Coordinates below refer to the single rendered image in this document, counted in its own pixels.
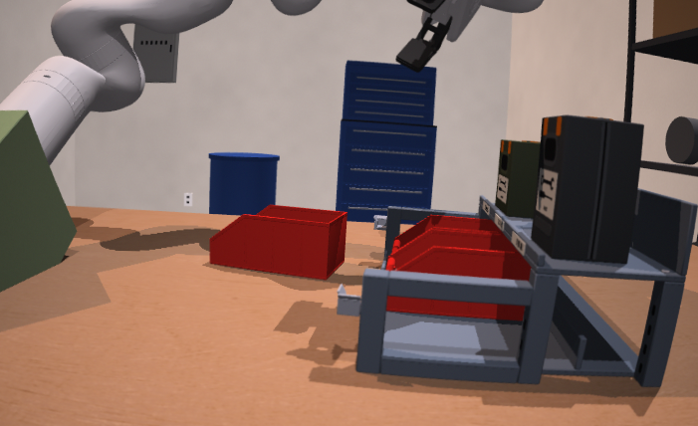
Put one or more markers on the red open-front bin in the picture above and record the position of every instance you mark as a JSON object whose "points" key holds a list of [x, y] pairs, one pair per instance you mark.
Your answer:
{"points": [[444, 223], [426, 254], [286, 240]]}

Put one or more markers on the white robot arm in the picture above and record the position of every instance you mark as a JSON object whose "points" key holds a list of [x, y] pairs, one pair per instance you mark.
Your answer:
{"points": [[60, 92]]}

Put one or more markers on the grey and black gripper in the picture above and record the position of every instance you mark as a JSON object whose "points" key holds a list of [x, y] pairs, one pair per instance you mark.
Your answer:
{"points": [[452, 15]]}

